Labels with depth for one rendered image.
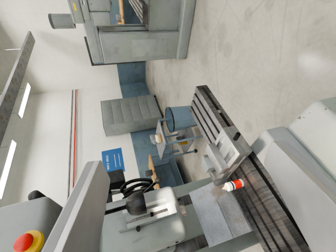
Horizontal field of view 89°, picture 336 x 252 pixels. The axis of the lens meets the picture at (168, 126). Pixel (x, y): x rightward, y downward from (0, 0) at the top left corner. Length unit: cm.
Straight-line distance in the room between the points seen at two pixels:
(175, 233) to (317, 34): 163
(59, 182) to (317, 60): 586
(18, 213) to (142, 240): 39
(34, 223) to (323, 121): 101
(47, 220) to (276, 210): 80
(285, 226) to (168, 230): 44
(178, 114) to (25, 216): 254
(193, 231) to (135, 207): 67
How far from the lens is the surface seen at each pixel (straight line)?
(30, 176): 638
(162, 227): 72
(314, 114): 88
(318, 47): 177
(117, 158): 578
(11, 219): 71
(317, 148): 90
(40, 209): 68
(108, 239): 73
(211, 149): 90
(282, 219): 87
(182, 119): 295
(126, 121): 575
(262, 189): 87
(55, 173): 610
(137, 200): 60
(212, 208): 122
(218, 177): 97
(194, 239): 121
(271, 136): 87
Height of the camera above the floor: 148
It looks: 15 degrees down
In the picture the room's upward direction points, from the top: 100 degrees counter-clockwise
